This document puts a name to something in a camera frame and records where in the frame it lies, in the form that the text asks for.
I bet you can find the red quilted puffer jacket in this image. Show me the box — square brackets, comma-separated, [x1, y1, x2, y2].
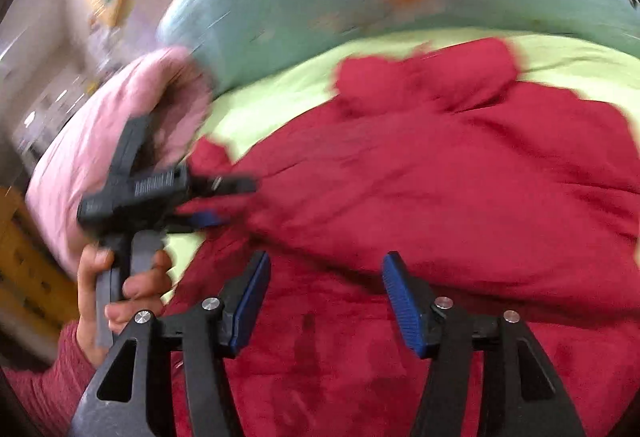
[167, 38, 639, 436]

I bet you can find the red sleeve left forearm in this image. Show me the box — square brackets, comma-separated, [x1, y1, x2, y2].
[1, 321, 96, 436]

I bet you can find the person's left hand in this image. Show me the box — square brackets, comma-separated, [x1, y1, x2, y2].
[76, 244, 172, 369]

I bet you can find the green bed sheet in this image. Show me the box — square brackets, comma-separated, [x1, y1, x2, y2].
[177, 30, 639, 309]

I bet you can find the pink folded quilt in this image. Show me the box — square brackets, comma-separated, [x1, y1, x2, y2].
[26, 47, 213, 275]

